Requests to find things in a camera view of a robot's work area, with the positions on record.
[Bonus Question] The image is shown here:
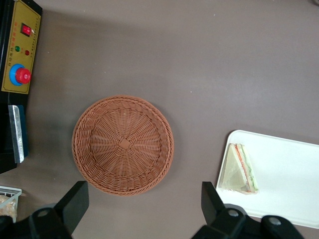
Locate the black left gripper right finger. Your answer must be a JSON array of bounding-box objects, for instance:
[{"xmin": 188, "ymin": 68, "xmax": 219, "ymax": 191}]
[{"xmin": 190, "ymin": 181, "xmax": 306, "ymax": 239}]

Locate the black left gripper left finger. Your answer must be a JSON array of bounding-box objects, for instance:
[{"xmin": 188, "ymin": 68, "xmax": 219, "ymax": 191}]
[{"xmin": 0, "ymin": 181, "xmax": 90, "ymax": 239}]

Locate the triangle sandwich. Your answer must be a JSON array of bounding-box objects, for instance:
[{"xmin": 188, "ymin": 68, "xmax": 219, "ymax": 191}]
[{"xmin": 219, "ymin": 143, "xmax": 260, "ymax": 195}]

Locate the brown round wicker basket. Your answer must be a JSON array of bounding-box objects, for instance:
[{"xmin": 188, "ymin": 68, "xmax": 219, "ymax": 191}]
[{"xmin": 71, "ymin": 94, "xmax": 174, "ymax": 197}]

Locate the beige plastic tray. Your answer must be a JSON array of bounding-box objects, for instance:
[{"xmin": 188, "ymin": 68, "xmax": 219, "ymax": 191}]
[{"xmin": 215, "ymin": 129, "xmax": 319, "ymax": 229}]

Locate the silver foil tray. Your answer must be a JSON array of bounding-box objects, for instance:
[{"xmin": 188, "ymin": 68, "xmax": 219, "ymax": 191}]
[{"xmin": 7, "ymin": 104, "xmax": 28, "ymax": 164}]

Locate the black machine yellow control panel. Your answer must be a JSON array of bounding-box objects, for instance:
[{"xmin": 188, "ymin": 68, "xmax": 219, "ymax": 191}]
[{"xmin": 0, "ymin": 0, "xmax": 43, "ymax": 175}]

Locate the white wire basket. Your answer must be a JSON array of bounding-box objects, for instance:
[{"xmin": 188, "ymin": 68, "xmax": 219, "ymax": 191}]
[{"xmin": 0, "ymin": 185, "xmax": 22, "ymax": 224}]

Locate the bagged snack in wire basket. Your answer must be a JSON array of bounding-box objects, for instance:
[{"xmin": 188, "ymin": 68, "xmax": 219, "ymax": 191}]
[{"xmin": 0, "ymin": 195, "xmax": 18, "ymax": 217}]

